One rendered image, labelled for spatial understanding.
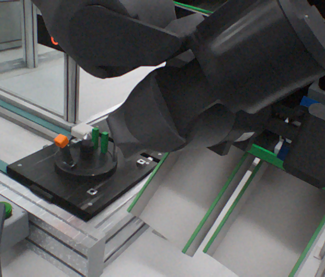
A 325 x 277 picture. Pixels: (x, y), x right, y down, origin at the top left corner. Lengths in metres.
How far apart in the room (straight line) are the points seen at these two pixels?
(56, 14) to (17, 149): 0.80
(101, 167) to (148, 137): 0.59
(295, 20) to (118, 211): 0.62
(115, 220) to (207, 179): 0.20
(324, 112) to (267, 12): 0.13
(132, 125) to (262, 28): 0.10
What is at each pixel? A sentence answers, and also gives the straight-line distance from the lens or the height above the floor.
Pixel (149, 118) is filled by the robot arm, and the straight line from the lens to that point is 0.24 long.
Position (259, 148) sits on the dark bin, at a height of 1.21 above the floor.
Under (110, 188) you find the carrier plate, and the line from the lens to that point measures 0.80.
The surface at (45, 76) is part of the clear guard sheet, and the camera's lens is 1.11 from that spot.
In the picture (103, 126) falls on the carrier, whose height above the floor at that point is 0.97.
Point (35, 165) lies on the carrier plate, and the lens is 0.87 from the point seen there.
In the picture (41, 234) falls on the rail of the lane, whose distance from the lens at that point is 0.77.
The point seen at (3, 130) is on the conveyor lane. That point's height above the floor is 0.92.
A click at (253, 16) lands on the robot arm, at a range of 0.21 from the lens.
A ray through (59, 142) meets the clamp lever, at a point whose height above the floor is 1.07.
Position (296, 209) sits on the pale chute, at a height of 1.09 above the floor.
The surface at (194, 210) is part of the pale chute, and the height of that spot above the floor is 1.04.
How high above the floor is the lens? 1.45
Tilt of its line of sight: 29 degrees down
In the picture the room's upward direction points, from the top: 8 degrees clockwise
